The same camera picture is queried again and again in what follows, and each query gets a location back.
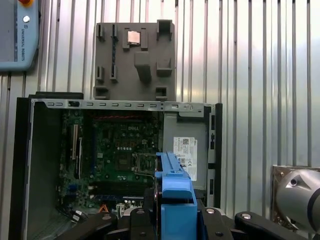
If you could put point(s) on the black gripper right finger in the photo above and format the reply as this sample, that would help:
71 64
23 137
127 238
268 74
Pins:
215 225

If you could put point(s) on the green motherboard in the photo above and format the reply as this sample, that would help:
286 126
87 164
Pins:
110 150

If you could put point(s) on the hard disk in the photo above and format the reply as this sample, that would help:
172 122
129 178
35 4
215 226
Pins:
175 195

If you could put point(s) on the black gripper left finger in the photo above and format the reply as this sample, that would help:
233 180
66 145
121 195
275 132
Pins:
140 225

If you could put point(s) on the grey parts rack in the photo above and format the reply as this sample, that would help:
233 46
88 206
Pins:
150 37

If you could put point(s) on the silver CPU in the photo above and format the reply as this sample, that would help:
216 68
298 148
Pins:
133 37

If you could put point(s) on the expansion slot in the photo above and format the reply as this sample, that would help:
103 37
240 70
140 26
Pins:
80 160
75 142

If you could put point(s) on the RAM slot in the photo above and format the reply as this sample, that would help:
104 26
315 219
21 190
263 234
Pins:
117 191
117 184

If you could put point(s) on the pale blue teach pendant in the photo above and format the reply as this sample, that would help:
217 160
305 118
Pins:
25 45

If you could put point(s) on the grey power supply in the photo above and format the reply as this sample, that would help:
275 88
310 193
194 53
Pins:
185 125

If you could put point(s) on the black grey PC case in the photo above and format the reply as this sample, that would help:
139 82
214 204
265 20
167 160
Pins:
42 162

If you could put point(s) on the locking lever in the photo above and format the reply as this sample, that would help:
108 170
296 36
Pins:
142 173

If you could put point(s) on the CPU socket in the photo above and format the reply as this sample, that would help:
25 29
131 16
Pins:
143 162

